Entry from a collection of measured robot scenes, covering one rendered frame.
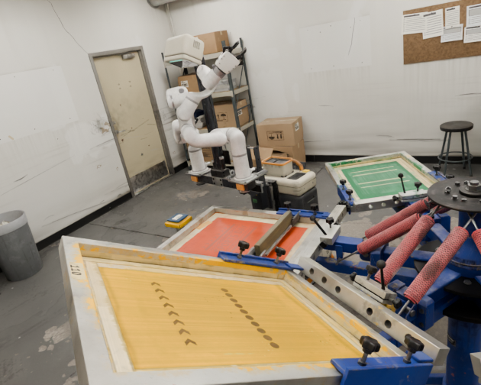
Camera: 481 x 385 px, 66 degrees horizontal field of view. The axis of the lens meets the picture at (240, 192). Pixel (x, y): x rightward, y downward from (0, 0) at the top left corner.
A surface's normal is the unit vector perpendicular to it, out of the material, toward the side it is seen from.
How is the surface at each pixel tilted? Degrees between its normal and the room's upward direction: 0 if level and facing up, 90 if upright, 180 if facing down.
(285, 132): 90
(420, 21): 88
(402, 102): 90
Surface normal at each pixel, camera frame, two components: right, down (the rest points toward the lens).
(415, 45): -0.51, 0.40
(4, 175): 0.84, 0.06
